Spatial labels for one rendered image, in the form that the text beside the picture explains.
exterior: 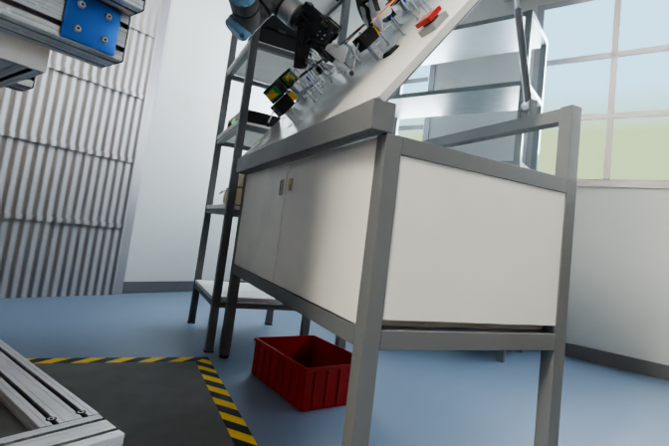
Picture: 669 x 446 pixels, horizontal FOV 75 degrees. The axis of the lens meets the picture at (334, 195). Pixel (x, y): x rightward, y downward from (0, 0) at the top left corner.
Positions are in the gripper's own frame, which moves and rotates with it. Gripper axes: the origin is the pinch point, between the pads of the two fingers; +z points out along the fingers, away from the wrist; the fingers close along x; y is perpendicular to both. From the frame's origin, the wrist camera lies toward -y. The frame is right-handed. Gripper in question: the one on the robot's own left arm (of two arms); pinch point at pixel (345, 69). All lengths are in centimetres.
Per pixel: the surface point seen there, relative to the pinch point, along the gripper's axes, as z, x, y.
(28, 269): -88, 25, -218
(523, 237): 63, -15, 2
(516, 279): 68, -20, -6
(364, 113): 15.8, -32.5, 4.4
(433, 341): 59, -42, -20
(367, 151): 21.3, -30.4, -2.3
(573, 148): 60, 7, 22
